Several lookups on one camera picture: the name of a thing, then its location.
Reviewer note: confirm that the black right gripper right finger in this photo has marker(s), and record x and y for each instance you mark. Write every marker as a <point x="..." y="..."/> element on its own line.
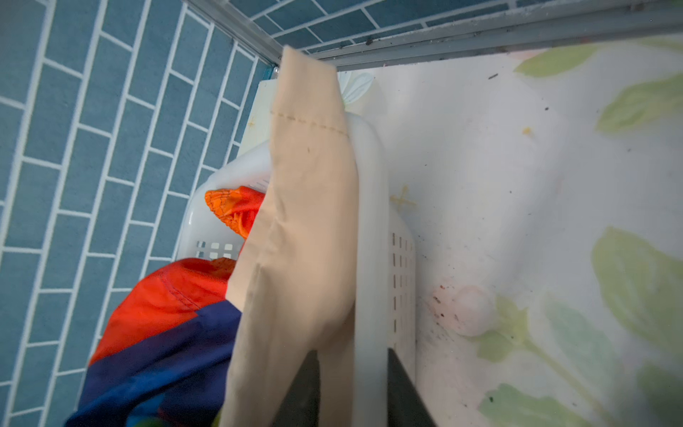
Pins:
<point x="405" y="406"/>

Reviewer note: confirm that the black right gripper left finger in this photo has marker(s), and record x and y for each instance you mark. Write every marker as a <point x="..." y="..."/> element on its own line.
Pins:
<point x="300" y="406"/>

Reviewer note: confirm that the beige shorts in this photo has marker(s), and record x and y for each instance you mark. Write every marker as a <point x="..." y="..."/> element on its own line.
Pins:
<point x="295" y="280"/>

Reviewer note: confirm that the rainbow striped shorts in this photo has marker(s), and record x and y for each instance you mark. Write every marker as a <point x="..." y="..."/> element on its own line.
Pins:
<point x="165" y="352"/>

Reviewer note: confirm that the white plastic laundry basket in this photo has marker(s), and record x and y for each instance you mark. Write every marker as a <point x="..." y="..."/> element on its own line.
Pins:
<point x="385" y="296"/>

